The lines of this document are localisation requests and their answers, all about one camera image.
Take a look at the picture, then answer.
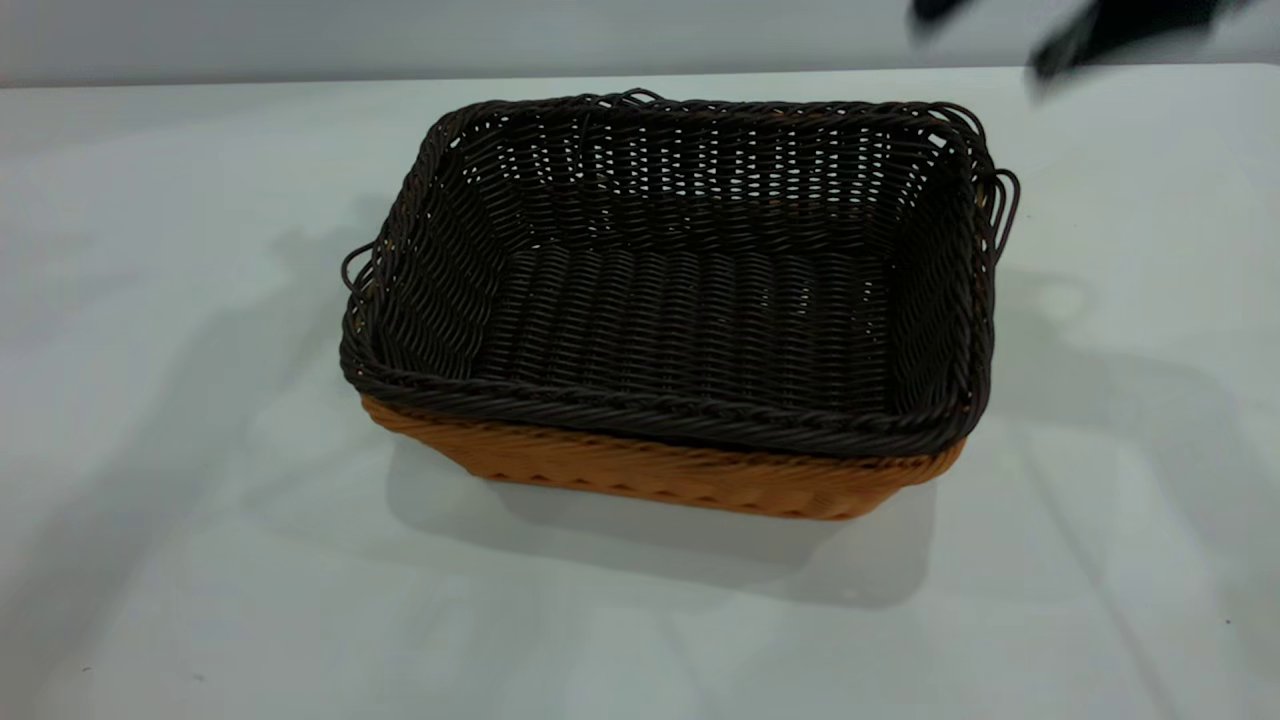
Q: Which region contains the orange wicker basket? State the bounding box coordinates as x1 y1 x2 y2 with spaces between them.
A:
360 395 969 521

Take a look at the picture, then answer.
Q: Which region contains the dark brown wicker basket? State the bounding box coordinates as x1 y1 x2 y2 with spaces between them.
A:
340 88 1021 461

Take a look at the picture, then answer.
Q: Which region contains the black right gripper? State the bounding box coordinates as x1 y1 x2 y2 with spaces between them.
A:
908 0 1251 86

